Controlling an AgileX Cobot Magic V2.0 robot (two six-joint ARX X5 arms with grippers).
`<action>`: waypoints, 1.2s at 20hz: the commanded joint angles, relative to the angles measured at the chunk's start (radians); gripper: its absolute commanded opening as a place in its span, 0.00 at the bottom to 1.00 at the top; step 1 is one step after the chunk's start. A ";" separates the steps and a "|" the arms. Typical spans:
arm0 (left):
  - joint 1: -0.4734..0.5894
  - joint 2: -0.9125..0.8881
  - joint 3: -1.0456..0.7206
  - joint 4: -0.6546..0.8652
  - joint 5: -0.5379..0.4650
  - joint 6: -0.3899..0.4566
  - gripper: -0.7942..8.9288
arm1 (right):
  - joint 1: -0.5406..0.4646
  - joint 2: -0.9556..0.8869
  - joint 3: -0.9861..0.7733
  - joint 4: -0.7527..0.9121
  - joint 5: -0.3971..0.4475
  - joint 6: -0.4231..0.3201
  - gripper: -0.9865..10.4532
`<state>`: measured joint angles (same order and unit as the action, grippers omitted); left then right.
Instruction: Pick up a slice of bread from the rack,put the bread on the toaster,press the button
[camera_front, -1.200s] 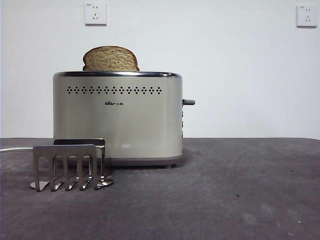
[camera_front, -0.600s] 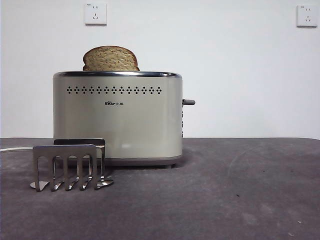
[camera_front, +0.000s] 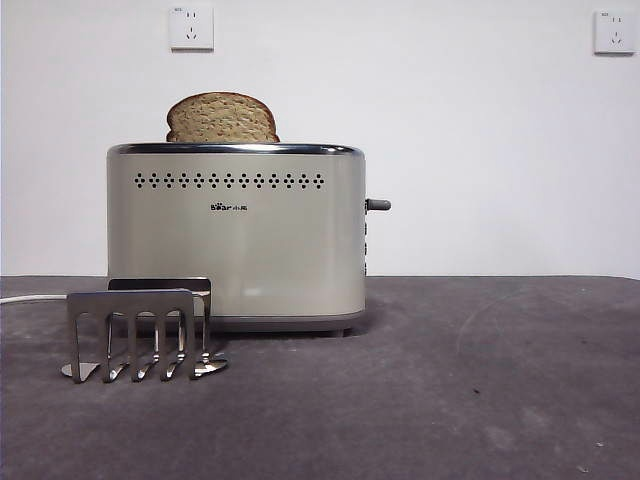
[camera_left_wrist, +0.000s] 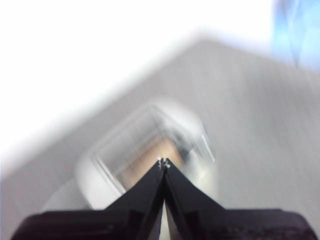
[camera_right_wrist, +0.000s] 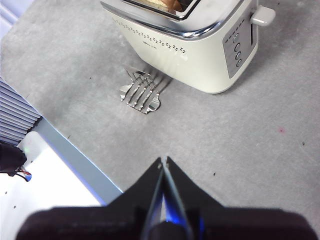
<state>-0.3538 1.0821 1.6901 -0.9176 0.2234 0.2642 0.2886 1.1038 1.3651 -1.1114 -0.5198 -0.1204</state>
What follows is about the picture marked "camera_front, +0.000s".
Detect white wall socket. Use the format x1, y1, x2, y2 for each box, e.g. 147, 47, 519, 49
169, 5, 215, 52
593, 10, 637, 56

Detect white toaster power cable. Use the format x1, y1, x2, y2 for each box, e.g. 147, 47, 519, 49
0, 293, 69, 307

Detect shiny metal toast rack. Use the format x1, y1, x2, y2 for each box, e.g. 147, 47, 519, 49
59, 277, 230, 385

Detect brown bread slice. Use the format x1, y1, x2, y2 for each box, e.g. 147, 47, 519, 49
165, 91, 281, 144

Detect cream and chrome toaster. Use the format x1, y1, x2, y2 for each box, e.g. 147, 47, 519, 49
105, 142, 371, 338

